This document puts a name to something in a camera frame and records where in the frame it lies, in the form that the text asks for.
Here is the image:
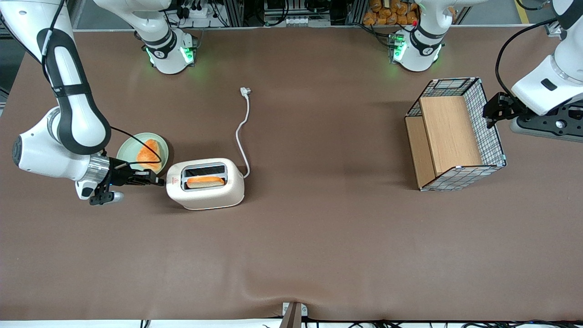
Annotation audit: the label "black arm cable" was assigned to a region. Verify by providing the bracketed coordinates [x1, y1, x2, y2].
[102, 126, 163, 170]
[495, 17, 558, 97]

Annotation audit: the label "white two-slot toaster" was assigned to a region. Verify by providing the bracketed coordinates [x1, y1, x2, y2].
[166, 158, 245, 211]

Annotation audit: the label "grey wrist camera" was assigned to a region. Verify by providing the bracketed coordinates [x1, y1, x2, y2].
[509, 102, 583, 143]
[89, 191, 124, 206]

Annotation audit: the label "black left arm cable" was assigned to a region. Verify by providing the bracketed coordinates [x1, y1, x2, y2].
[495, 17, 558, 97]

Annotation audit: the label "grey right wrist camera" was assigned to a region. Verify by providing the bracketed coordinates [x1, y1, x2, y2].
[89, 191, 124, 206]

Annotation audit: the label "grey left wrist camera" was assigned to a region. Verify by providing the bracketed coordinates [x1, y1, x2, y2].
[509, 102, 583, 143]

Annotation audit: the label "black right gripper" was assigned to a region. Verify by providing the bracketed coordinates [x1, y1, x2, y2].
[107, 157, 165, 187]

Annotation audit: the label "toast bread slice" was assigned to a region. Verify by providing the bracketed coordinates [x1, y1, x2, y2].
[186, 176, 225, 189]

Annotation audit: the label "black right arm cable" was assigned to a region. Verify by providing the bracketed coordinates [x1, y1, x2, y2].
[102, 126, 163, 170]

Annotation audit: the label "light green round plate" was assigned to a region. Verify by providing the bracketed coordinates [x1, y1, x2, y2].
[117, 133, 169, 176]

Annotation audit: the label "white power strip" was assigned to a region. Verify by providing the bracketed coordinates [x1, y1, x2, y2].
[175, 4, 215, 20]

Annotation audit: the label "white toaster power cord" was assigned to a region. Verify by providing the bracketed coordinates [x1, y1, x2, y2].
[235, 87, 252, 179]

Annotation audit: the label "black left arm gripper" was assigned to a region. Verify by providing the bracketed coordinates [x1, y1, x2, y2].
[482, 91, 525, 130]

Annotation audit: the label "wire basket with wooden shelf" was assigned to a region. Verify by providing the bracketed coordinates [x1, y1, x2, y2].
[404, 77, 507, 192]

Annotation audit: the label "metal table edge bracket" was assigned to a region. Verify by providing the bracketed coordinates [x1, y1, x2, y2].
[282, 302, 308, 328]

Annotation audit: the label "orange bread roll pile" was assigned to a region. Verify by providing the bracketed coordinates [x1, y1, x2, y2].
[363, 0, 419, 26]

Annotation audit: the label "black floor cables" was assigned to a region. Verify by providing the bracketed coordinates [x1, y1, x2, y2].
[346, 320, 583, 328]

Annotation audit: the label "triangular orange pastry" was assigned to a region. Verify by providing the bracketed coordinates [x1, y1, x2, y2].
[136, 139, 163, 173]

